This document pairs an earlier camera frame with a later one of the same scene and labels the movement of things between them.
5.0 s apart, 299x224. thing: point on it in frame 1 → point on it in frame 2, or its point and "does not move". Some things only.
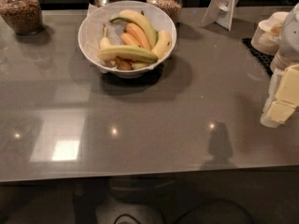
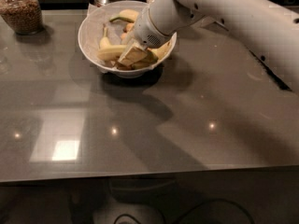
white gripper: (291, 39) → (146, 32)
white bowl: (126, 38) does not move
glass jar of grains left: (21, 9) does not move
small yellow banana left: (105, 43) does not move
